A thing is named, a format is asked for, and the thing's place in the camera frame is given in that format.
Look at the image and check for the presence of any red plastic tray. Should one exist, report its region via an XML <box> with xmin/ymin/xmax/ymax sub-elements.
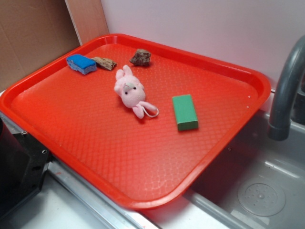
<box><xmin>0</xmin><ymin>34</ymin><xmax>271</xmax><ymax>209</ymax></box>

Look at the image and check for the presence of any brown cardboard panel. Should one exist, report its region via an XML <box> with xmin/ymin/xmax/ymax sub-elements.
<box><xmin>0</xmin><ymin>0</ymin><xmax>109</xmax><ymax>91</ymax></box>

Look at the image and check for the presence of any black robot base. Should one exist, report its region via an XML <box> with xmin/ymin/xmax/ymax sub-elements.
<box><xmin>0</xmin><ymin>121</ymin><xmax>50</xmax><ymax>219</ymax></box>

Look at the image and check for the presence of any green wooden block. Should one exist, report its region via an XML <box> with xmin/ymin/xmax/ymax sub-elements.
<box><xmin>172</xmin><ymin>94</ymin><xmax>199</xmax><ymax>131</ymax></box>

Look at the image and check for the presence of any grey sink faucet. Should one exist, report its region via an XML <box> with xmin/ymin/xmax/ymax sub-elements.
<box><xmin>267</xmin><ymin>36</ymin><xmax>305</xmax><ymax>141</ymax></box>

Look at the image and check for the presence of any brown rock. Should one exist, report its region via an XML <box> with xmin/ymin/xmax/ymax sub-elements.
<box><xmin>130</xmin><ymin>49</ymin><xmax>152</xmax><ymax>66</ymax></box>

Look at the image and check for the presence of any blue sponge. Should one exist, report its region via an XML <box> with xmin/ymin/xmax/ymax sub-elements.
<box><xmin>66</xmin><ymin>54</ymin><xmax>97</xmax><ymax>75</ymax></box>

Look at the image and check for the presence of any brown wood piece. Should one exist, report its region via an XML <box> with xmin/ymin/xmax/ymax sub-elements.
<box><xmin>91</xmin><ymin>57</ymin><xmax>117</xmax><ymax>71</ymax></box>

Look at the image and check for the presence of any grey plastic sink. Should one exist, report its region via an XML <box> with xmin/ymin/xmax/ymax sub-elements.
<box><xmin>143</xmin><ymin>100</ymin><xmax>305</xmax><ymax>229</ymax></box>

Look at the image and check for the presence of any round sink drain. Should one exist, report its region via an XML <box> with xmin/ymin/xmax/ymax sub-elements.
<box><xmin>237</xmin><ymin>177</ymin><xmax>286</xmax><ymax>217</ymax></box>

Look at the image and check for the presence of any pink plush bunny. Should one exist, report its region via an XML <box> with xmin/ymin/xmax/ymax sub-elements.
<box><xmin>114</xmin><ymin>65</ymin><xmax>159</xmax><ymax>119</ymax></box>

